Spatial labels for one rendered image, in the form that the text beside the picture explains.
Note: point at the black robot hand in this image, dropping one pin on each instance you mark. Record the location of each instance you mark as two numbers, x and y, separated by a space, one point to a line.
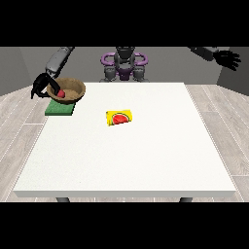
228 59
40 85

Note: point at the brown wooden bowl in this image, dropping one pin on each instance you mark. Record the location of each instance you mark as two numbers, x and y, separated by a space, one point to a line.
67 90

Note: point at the small red ball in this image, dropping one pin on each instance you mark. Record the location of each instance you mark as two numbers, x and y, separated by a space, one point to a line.
61 93

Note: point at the green square pad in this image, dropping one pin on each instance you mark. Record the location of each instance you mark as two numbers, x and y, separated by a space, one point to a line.
59 108

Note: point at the yellow cup with melon print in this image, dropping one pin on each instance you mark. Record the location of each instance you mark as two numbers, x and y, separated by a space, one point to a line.
119 118

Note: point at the grey robot trunk purple rings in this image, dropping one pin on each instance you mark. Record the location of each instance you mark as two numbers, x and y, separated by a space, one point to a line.
124 66

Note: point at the dark table leg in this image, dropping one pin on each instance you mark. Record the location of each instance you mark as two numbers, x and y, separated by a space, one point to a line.
186 199
63 199

